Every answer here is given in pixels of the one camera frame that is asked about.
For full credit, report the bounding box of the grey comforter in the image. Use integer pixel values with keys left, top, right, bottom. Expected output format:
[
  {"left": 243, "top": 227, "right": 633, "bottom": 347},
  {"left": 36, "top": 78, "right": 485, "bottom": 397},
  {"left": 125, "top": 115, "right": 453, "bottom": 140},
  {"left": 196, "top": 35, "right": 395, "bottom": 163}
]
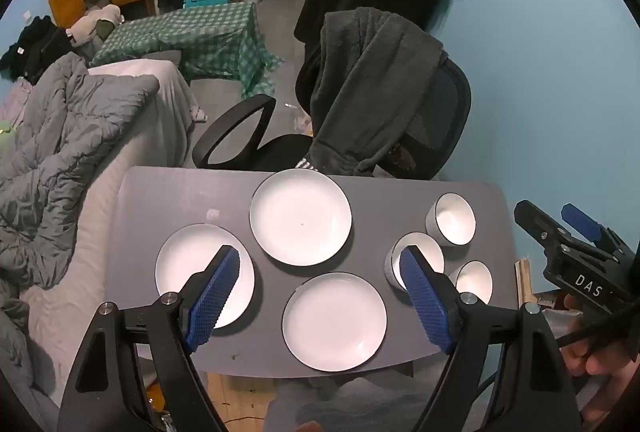
[{"left": 0, "top": 51, "right": 162, "bottom": 363}]

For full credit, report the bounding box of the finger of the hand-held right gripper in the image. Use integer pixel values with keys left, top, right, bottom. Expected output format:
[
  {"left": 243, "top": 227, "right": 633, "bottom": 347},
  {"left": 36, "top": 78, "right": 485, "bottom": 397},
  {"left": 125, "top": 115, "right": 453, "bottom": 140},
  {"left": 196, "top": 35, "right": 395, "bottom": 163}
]
[
  {"left": 514, "top": 199, "right": 572, "bottom": 254},
  {"left": 560, "top": 203, "right": 627, "bottom": 255}
]

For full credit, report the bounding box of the black office chair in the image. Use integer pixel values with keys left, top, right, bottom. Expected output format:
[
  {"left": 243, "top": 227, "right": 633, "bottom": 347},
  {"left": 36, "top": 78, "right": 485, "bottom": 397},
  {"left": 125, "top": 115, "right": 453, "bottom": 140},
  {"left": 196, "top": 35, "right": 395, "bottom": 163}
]
[{"left": 192, "top": 47, "right": 473, "bottom": 183}]

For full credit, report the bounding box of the black cable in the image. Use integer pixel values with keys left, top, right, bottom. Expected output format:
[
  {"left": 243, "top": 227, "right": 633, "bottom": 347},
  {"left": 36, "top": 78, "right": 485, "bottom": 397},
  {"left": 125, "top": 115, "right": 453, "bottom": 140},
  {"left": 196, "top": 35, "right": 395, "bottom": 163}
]
[{"left": 554, "top": 318, "right": 640, "bottom": 349}]

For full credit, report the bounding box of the green checkered tablecloth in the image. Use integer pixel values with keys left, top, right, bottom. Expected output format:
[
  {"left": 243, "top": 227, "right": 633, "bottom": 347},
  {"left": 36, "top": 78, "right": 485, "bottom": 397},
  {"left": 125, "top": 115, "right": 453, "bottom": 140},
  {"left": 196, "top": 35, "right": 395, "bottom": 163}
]
[{"left": 89, "top": 1, "right": 286, "bottom": 99}]

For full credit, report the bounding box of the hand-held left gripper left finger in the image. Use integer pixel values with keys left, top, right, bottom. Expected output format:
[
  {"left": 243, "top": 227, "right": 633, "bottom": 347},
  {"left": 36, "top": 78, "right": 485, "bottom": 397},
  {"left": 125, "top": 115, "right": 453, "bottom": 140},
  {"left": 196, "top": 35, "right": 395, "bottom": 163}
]
[{"left": 57, "top": 245, "right": 241, "bottom": 432}]

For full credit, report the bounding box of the person's right hand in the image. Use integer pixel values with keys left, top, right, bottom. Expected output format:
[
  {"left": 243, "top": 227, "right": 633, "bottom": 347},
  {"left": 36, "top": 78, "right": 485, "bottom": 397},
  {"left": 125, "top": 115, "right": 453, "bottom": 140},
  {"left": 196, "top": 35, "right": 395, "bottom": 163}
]
[{"left": 561, "top": 293, "right": 640, "bottom": 381}]

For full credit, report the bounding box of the pile of black clothes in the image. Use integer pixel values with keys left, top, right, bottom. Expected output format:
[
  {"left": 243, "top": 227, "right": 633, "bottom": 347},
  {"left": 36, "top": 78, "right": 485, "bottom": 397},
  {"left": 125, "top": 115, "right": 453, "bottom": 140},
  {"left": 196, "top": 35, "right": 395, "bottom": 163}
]
[{"left": 0, "top": 15, "right": 77, "bottom": 84}]

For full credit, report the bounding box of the grey fleece robe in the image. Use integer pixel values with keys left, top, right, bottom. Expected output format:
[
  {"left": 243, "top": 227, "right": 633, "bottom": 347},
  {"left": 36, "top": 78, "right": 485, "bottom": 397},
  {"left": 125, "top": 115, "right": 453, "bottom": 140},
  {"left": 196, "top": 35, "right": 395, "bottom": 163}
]
[{"left": 301, "top": 6, "right": 447, "bottom": 178}]

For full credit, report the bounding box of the white plate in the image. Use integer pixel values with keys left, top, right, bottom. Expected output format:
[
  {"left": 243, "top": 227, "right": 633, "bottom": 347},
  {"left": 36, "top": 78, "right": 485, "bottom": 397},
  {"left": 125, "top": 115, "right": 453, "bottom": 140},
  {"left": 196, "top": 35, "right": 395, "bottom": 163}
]
[
  {"left": 249, "top": 168, "right": 354, "bottom": 266},
  {"left": 282, "top": 271, "right": 389, "bottom": 371},
  {"left": 154, "top": 223, "right": 256, "bottom": 329}
]

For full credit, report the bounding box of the beige clothes pile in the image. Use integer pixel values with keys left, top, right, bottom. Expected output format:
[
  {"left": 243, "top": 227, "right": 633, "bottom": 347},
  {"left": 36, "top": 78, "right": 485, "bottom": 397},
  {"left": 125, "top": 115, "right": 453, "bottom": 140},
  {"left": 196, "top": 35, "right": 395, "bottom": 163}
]
[{"left": 65, "top": 4, "right": 126, "bottom": 49}]

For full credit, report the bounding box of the white bed sheet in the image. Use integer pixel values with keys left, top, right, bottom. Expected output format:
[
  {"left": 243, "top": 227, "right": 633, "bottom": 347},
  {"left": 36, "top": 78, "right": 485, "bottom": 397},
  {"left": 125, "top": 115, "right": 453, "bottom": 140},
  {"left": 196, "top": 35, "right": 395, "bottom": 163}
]
[{"left": 15, "top": 59, "right": 197, "bottom": 413}]

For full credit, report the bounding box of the white bowl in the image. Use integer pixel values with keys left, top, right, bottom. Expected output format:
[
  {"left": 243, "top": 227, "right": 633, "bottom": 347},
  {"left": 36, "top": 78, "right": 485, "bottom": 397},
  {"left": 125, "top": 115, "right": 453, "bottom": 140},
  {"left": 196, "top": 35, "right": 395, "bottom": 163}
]
[
  {"left": 425, "top": 193, "right": 476, "bottom": 247},
  {"left": 447, "top": 260, "right": 494, "bottom": 305},
  {"left": 383, "top": 231, "right": 446, "bottom": 293}
]

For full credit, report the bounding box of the wooden board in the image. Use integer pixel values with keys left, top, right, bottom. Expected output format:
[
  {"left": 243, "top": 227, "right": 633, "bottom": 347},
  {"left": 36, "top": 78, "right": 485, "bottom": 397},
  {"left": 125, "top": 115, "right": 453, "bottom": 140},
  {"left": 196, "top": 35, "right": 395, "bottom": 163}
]
[{"left": 515, "top": 256, "right": 537, "bottom": 309}]

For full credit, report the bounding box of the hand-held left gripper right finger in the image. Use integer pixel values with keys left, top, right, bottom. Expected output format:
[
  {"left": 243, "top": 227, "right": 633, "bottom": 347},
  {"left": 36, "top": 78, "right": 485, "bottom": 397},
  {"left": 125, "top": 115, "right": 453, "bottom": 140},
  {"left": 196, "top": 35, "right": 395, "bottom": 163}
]
[{"left": 399, "top": 245, "right": 583, "bottom": 432}]

